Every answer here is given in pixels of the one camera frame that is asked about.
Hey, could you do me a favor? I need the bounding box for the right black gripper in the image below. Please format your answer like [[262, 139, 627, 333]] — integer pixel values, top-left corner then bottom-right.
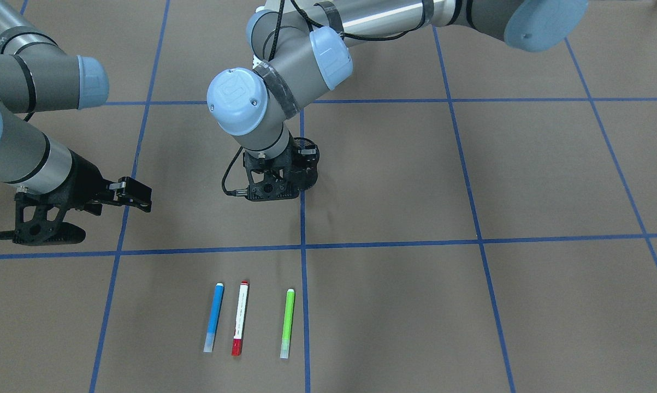
[[69, 153, 152, 215]]

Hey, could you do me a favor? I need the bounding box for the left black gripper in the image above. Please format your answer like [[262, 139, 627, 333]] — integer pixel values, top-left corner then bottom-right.
[[291, 146, 320, 190]]

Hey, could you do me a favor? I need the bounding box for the blue highlighter pen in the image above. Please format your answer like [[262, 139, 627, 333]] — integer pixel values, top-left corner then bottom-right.
[[203, 283, 225, 353]]

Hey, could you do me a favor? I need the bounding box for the red white marker pen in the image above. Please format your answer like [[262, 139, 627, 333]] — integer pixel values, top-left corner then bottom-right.
[[231, 279, 250, 356]]

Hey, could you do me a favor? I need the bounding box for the green highlighter pen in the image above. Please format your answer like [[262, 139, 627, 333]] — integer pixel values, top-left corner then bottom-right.
[[279, 288, 295, 360]]

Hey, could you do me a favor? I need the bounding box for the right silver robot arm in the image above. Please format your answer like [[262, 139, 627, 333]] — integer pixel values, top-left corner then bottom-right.
[[0, 1, 152, 212]]

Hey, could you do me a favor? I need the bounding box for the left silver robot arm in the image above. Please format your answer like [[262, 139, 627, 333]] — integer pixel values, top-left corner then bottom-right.
[[206, 1, 588, 201]]

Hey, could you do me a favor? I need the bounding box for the black mesh pen cup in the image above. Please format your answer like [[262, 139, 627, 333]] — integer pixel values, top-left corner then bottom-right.
[[287, 137, 320, 191]]

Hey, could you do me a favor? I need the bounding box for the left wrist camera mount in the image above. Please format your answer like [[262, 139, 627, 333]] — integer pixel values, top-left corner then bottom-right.
[[243, 137, 300, 202]]

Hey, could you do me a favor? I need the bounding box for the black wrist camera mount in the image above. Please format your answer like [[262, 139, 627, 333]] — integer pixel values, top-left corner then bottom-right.
[[11, 191, 103, 246]]

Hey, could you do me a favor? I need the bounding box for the left braided wrist cable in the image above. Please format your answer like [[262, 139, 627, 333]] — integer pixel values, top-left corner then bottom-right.
[[221, 0, 416, 196]]

